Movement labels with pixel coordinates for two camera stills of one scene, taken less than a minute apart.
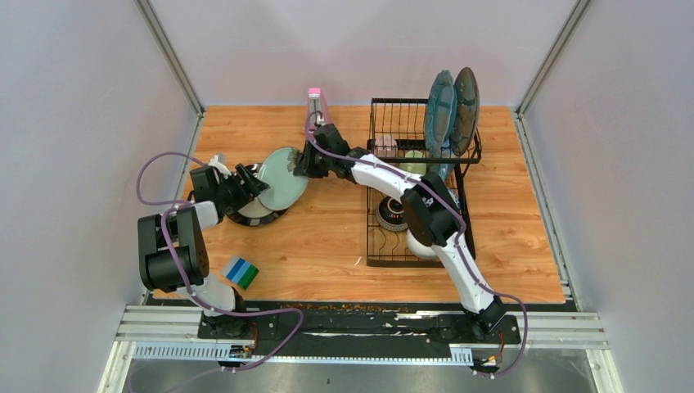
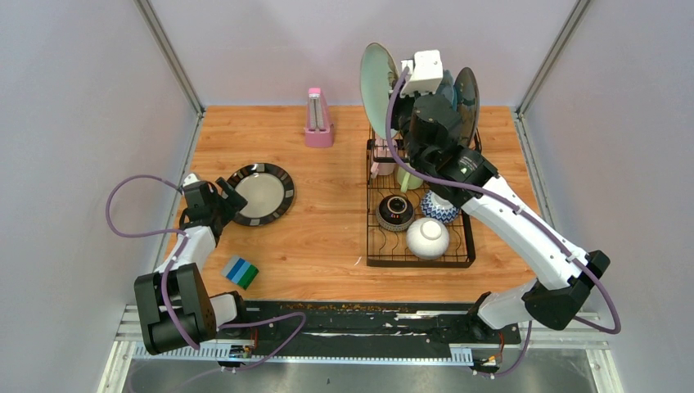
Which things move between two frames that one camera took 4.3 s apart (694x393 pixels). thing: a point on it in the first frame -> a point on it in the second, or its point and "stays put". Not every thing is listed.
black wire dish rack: [413, 231] stays put
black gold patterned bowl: [390, 215] stays put
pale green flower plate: [286, 189] -> [376, 64]
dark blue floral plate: [465, 110] stays put
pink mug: [385, 146] stays put
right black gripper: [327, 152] -> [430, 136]
